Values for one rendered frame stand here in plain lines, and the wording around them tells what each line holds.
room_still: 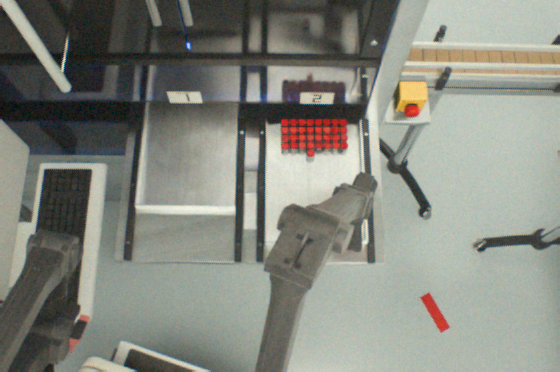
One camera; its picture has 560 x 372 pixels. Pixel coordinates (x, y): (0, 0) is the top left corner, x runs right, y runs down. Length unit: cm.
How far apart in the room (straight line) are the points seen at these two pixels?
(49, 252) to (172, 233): 55
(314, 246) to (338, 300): 155
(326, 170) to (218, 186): 29
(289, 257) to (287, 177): 74
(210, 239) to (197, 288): 89
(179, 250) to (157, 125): 36
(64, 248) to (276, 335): 40
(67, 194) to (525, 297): 180
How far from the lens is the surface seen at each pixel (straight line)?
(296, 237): 89
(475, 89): 180
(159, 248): 157
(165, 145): 166
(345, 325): 241
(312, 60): 137
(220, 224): 157
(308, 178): 160
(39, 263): 107
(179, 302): 244
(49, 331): 120
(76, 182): 174
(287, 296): 89
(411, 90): 157
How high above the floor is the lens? 239
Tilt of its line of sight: 69 degrees down
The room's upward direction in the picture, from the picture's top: straight up
